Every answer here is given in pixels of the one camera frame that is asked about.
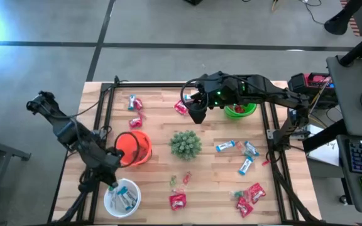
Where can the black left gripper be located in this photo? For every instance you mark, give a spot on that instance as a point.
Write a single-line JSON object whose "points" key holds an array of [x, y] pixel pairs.
{"points": [[110, 164]]}

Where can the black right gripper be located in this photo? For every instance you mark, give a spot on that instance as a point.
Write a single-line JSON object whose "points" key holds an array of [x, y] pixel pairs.
{"points": [[223, 91]]}

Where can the red Skittles candy pack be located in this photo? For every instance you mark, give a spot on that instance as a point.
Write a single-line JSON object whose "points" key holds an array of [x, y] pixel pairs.
{"points": [[243, 109], [135, 122], [138, 104], [236, 109], [179, 107], [244, 207], [256, 193], [177, 201]]}

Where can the red candy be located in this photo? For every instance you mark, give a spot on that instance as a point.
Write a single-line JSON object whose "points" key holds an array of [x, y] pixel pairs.
{"points": [[142, 115], [187, 178]]}

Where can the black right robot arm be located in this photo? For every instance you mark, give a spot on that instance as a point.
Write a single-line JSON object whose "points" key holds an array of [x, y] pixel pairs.
{"points": [[272, 92]]}

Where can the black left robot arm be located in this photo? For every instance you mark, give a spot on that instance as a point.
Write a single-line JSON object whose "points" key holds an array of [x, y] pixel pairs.
{"points": [[69, 133]]}

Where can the orange candy in clear wrapper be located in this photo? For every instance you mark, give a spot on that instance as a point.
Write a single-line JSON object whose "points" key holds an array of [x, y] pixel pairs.
{"points": [[240, 146]]}

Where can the pink candy in clear wrapper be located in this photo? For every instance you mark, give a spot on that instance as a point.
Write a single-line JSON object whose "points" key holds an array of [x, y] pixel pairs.
{"points": [[178, 190]]}

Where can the white plastic bucket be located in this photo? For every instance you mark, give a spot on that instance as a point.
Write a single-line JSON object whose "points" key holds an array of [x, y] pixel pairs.
{"points": [[118, 213]]}

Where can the artificial succulent in patterned pot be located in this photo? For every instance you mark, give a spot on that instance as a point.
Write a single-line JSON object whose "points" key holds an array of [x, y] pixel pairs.
{"points": [[185, 145]]}

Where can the orange pumpkin face bucket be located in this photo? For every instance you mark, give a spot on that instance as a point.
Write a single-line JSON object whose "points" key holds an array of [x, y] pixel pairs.
{"points": [[144, 147]]}

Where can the green plastic bucket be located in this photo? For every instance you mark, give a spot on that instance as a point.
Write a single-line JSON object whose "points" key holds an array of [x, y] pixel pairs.
{"points": [[250, 110]]}

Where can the black and red power station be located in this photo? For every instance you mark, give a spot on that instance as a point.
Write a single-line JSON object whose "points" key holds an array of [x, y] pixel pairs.
{"points": [[313, 82]]}

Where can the black diagonal pole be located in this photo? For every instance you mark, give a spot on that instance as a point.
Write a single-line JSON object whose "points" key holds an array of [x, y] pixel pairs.
{"points": [[360, 47], [325, 135]]}

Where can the white paper sheet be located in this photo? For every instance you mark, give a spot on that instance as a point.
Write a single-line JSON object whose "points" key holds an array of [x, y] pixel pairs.
{"points": [[325, 153]]}

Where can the grey desk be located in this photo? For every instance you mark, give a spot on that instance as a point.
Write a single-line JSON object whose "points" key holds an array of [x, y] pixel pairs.
{"points": [[354, 194], [347, 103]]}

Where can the black stand foot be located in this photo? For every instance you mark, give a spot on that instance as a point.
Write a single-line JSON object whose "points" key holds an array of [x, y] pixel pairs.
{"points": [[336, 25]]}

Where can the orange striped rug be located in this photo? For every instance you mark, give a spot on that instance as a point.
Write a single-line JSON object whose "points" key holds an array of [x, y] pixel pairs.
{"points": [[354, 28]]}

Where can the grey metal bracket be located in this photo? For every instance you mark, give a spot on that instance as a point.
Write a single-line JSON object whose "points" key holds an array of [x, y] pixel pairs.
{"points": [[270, 134]]}

